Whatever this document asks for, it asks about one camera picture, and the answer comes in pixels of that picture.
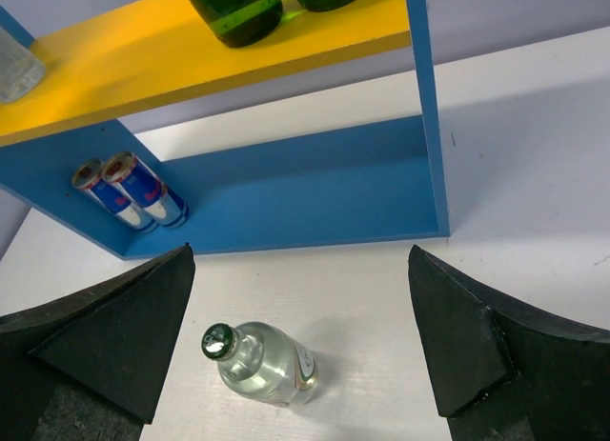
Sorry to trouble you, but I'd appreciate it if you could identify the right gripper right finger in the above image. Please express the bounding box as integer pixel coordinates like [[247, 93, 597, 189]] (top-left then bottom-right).
[[408, 246, 609, 440]]

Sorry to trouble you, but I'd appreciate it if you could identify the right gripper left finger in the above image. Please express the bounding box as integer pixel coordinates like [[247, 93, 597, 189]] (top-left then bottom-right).
[[1, 245, 195, 440]]

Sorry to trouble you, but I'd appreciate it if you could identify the Pocari Sweat bottle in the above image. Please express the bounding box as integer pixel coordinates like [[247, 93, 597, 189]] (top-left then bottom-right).
[[0, 28, 46, 104]]

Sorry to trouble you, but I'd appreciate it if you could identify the green Perrier bottle red label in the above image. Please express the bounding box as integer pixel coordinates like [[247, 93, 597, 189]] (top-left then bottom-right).
[[189, 0, 283, 49]]

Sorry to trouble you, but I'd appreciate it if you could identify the blue and yellow shelf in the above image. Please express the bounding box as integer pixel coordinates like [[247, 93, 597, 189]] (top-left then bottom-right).
[[1, 0, 449, 259]]

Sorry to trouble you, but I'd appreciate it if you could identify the rear clear glass bottle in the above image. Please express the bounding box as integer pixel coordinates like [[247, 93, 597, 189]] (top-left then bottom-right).
[[201, 322, 318, 408]]

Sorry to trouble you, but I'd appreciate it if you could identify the left Red Bull can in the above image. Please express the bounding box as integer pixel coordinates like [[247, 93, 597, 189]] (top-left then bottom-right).
[[71, 158, 158, 233]]

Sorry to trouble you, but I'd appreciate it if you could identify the red bull can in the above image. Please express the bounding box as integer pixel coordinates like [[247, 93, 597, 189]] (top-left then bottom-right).
[[71, 158, 158, 233], [102, 151, 190, 229]]

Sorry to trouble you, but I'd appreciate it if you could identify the right Red Bull can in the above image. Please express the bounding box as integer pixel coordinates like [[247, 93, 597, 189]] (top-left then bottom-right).
[[102, 151, 190, 229]]

